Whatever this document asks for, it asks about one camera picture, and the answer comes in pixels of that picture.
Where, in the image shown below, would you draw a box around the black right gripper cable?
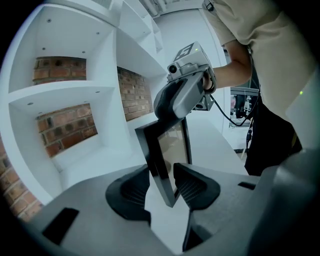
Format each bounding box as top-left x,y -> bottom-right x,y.
209,93 -> 254,127

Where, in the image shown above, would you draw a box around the grey fisheye camera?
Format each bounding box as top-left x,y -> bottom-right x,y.
166,62 -> 184,76
193,95 -> 214,112

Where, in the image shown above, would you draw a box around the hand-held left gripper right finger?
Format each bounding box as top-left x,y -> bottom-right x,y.
173,162 -> 262,256

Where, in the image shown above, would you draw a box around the person in beige shirt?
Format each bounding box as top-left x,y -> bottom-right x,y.
201,0 -> 320,121

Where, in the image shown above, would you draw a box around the black-framed rectangular tray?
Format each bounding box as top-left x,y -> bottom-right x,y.
134,119 -> 193,208

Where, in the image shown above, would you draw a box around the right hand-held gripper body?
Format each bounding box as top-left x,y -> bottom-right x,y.
166,42 -> 218,96

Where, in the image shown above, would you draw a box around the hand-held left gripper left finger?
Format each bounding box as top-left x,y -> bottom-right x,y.
23,163 -> 152,256

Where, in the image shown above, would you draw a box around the white desk with hutch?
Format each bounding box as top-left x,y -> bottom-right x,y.
0,0 -> 251,256

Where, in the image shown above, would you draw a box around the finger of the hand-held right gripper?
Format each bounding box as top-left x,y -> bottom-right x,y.
171,74 -> 207,119
153,81 -> 183,124

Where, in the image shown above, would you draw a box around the person's right forearm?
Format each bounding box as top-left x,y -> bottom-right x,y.
213,39 -> 253,89

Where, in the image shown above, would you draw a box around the person's right hand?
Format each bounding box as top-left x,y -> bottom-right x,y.
202,70 -> 214,91

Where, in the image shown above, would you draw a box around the person's black trousers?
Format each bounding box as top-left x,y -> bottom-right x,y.
244,94 -> 304,177

